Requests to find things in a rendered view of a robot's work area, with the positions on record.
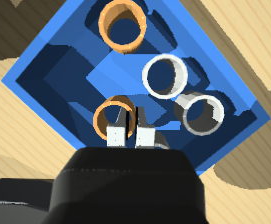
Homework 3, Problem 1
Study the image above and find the blue crate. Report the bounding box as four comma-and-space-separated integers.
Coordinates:
1, 0, 271, 176

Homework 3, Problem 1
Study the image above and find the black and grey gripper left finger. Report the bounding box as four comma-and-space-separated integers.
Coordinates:
107, 106, 129, 148

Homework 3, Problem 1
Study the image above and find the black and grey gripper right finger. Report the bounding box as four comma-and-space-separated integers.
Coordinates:
135, 106, 156, 149

